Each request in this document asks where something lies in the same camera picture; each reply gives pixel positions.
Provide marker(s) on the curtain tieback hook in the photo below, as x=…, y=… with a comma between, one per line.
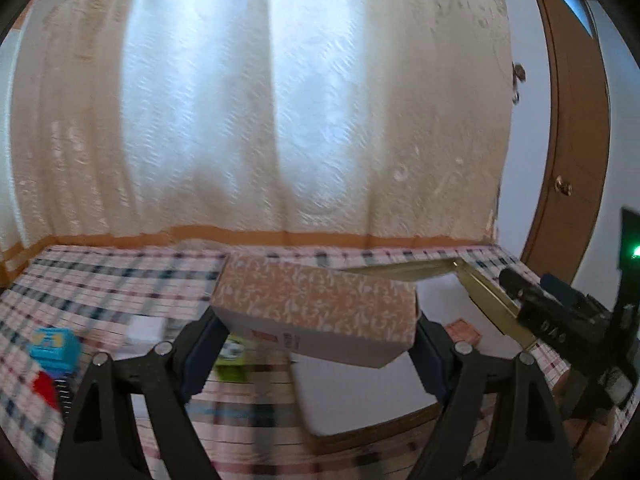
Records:
x=518, y=77

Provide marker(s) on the cream lace curtain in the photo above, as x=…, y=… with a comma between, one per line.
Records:
x=285, y=123

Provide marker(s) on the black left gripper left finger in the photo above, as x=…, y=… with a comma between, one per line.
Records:
x=100, y=439

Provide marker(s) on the red toy brick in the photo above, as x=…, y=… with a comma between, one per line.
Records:
x=44, y=387

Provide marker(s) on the gold tin tray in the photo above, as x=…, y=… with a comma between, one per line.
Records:
x=342, y=406

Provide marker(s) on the person's right hand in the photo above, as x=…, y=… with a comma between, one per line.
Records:
x=591, y=437

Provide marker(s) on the brass door knob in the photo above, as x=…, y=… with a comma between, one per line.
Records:
x=562, y=186

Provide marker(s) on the green toy block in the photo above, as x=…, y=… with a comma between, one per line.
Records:
x=232, y=361

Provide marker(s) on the brown wooden door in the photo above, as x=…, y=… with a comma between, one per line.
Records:
x=579, y=141

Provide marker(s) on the cyan toy block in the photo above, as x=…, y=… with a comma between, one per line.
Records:
x=56, y=350

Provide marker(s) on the plaid tablecloth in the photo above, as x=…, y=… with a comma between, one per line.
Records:
x=250, y=430

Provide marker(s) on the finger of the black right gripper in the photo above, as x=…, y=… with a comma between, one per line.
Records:
x=534, y=302

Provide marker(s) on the orange floral cardboard box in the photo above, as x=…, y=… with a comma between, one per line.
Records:
x=333, y=315

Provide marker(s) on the small white box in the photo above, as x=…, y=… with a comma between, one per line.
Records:
x=144, y=330

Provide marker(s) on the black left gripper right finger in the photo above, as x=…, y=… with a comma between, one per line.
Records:
x=498, y=418

